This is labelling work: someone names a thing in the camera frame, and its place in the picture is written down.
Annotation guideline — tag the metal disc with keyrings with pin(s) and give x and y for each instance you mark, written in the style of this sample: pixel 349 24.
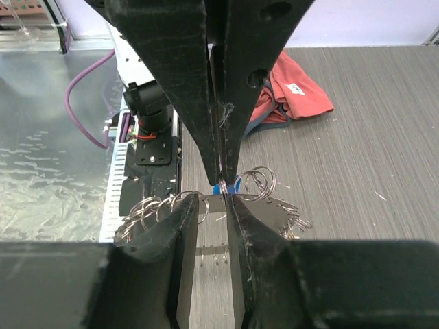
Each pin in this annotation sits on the metal disc with keyrings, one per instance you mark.
pixel 253 187

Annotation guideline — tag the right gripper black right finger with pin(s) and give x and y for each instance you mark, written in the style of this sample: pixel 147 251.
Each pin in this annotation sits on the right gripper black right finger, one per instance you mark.
pixel 278 283

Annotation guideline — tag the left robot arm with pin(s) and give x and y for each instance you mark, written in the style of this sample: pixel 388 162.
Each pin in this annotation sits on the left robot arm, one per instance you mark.
pixel 144 103

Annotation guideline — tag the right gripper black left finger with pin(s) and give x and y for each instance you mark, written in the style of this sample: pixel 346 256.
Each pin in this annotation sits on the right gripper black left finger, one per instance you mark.
pixel 146 283

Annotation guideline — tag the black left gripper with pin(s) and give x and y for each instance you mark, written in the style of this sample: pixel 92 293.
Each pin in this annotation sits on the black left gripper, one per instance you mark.
pixel 210 57

